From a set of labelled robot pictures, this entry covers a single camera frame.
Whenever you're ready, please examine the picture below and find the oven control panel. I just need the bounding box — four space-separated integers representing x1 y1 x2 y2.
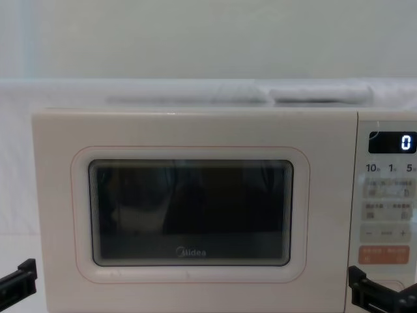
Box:
354 111 417 284

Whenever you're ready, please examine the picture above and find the cream microwave oven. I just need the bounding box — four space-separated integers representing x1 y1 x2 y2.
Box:
31 106 417 313

